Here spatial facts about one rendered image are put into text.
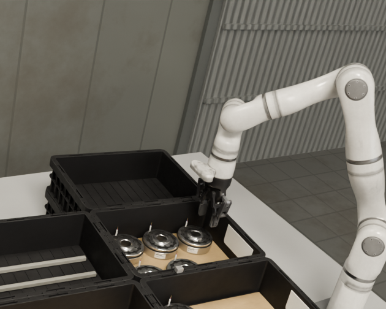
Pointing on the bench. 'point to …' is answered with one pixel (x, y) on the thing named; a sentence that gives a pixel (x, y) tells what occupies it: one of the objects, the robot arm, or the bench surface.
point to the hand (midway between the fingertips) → (208, 216)
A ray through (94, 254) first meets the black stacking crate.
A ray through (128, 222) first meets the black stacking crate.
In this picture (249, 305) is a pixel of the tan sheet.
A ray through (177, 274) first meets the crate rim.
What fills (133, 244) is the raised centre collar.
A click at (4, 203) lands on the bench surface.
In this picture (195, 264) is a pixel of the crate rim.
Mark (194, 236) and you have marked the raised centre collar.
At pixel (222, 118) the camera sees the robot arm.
